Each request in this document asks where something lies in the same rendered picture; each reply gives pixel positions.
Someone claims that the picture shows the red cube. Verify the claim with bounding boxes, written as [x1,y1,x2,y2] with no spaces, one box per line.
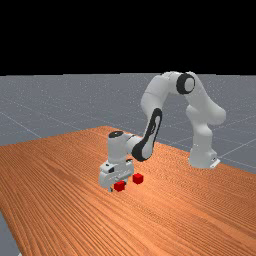
[113,181,126,193]
[132,173,145,185]

